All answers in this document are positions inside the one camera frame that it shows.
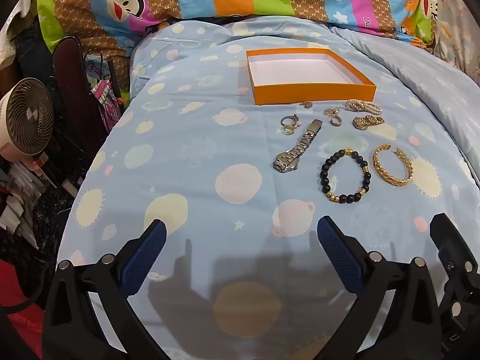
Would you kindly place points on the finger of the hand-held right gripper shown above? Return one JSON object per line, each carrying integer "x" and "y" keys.
{"x": 452, "y": 247}

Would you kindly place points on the gold wristwatch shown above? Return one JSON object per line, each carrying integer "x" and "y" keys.
{"x": 366, "y": 121}

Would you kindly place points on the pale floral bed sheet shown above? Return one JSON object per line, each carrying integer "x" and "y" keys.
{"x": 457, "y": 33}

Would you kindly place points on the dark wooden chair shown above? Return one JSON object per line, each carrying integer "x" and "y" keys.
{"x": 69, "y": 78}

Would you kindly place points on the gold braided bangle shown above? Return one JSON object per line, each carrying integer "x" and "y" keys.
{"x": 390, "y": 176}

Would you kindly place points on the blue planet print blanket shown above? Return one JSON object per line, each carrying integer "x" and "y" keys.
{"x": 195, "y": 157}

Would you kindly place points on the red cloth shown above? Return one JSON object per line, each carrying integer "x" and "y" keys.
{"x": 17, "y": 307}

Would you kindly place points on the white desk fan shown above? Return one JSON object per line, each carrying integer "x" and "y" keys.
{"x": 26, "y": 120}

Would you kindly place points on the small charm earring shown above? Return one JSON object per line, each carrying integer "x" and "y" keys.
{"x": 291, "y": 119}

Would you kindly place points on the pink patterned bag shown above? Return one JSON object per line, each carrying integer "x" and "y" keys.
{"x": 108, "y": 101}

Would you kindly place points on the gold hoop earring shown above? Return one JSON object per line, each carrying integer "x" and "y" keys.
{"x": 306, "y": 104}
{"x": 333, "y": 117}

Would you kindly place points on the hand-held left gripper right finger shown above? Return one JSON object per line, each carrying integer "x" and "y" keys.
{"x": 337, "y": 251}

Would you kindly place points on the orange cardboard box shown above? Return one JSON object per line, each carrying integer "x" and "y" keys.
{"x": 296, "y": 69}

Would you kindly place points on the silver wristwatch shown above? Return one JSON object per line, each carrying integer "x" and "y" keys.
{"x": 296, "y": 146}

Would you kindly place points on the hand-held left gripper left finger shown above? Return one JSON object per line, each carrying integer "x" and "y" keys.
{"x": 144, "y": 255}

